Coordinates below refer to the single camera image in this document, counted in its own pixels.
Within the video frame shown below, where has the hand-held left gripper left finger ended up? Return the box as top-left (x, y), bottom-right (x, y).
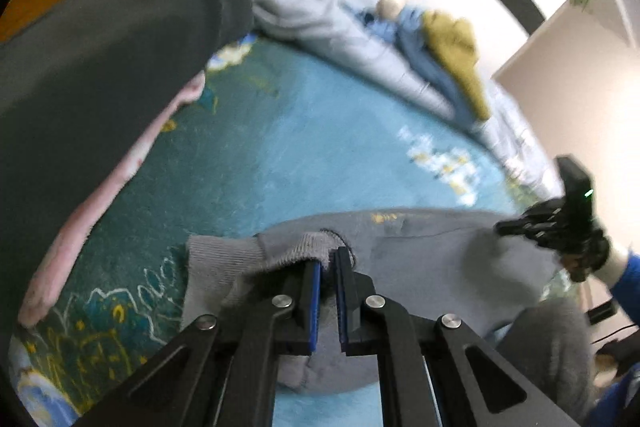
top-left (75, 259), bottom-right (323, 427)

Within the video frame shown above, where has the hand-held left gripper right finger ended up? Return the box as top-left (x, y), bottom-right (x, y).
top-left (336, 247), bottom-right (581, 427)

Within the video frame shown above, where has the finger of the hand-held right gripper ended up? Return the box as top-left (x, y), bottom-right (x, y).
top-left (495, 217), bottom-right (556, 245)
top-left (524, 200), bottom-right (567, 222)

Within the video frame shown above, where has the grey sweater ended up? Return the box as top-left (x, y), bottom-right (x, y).
top-left (181, 207), bottom-right (567, 395)

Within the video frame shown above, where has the person's right forearm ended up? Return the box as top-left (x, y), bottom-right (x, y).
top-left (594, 244), bottom-right (640, 325)

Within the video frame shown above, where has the small black device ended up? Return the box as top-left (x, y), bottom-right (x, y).
top-left (587, 299), bottom-right (617, 326)

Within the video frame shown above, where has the person's grey trouser leg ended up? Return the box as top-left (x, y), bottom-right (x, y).
top-left (497, 299), bottom-right (598, 425)

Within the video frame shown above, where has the teal floral blanket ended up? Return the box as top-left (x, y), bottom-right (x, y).
top-left (7, 32), bottom-right (551, 427)

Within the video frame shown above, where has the blue garment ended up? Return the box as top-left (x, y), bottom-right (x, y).
top-left (362, 4), bottom-right (482, 128)

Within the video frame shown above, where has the olive green knitted sweater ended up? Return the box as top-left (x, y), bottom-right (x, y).
top-left (420, 9), bottom-right (493, 120)

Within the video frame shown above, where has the person's blue jacket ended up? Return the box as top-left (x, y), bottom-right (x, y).
top-left (582, 364), bottom-right (640, 427)

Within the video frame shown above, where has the pink garment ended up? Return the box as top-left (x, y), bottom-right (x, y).
top-left (17, 72), bottom-right (208, 329)

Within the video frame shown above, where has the cream cloth item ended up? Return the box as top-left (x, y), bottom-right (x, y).
top-left (375, 0), bottom-right (407, 20)

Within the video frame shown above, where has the light blue daisy duvet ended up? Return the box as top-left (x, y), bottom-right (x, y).
top-left (107, 0), bottom-right (566, 202)

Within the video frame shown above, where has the dark folded garment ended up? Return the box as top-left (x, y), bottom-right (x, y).
top-left (0, 0), bottom-right (256, 330)

